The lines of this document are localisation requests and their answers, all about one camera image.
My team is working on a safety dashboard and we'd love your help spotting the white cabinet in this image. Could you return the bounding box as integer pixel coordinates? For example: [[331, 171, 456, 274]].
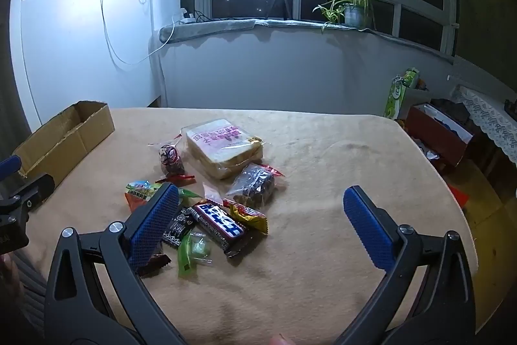
[[9, 0, 160, 130]]

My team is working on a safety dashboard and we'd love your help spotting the snickers bar dark wrapper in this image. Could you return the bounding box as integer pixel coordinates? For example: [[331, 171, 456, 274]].
[[190, 202, 251, 258]]

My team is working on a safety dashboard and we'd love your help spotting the potted spider plant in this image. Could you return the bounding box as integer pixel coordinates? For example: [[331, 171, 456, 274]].
[[312, 0, 376, 31]]

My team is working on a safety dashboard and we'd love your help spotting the red storage box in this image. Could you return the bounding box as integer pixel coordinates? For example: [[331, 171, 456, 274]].
[[405, 103, 474, 166]]

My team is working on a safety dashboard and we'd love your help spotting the yellow red snack packet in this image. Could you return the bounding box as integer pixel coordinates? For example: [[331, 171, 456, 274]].
[[224, 199, 269, 235]]

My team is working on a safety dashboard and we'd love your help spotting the person's left hand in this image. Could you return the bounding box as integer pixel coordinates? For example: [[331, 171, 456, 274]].
[[0, 253, 25, 309]]

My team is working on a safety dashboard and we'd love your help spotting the dark dates clear bag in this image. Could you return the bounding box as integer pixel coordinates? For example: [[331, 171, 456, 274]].
[[226, 163, 285, 209]]

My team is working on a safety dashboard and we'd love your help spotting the black white snack packet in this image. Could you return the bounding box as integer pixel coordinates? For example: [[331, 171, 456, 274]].
[[162, 208, 197, 249]]

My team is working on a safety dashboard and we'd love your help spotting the green white carton box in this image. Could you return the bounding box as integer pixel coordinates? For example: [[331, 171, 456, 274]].
[[384, 67, 420, 120]]

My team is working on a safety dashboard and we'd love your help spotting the black tripod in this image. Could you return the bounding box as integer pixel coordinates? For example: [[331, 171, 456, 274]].
[[265, 0, 292, 20]]

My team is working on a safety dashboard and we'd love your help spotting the small pink sachet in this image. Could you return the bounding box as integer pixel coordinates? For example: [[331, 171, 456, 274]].
[[203, 183, 224, 206]]

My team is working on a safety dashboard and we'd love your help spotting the green candy packet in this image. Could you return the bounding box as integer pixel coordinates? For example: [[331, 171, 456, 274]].
[[177, 231, 213, 277]]

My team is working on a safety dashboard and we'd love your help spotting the small red dark snack bag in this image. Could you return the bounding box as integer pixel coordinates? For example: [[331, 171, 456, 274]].
[[148, 134, 196, 187]]

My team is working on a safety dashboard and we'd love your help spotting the white power strip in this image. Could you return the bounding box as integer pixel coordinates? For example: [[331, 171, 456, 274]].
[[178, 8, 197, 25]]

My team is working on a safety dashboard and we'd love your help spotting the colourful green orange snack packet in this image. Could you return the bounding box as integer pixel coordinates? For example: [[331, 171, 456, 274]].
[[124, 176, 201, 212]]

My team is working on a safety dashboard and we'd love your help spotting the bagged sliced bread loaf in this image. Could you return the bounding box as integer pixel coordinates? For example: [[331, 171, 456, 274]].
[[181, 118, 264, 180]]

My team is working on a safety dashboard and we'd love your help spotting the brown cardboard box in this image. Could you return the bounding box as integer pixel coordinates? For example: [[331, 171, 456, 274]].
[[14, 101, 115, 185]]

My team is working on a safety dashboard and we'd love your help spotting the grey window sill cloth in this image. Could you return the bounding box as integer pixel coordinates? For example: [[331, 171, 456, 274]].
[[158, 17, 456, 65]]

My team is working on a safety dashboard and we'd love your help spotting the person's right hand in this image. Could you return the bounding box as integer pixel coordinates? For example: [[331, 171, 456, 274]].
[[269, 334, 295, 345]]

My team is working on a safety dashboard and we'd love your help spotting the white lace cloth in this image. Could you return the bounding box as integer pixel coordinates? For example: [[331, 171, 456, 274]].
[[451, 85, 516, 164]]

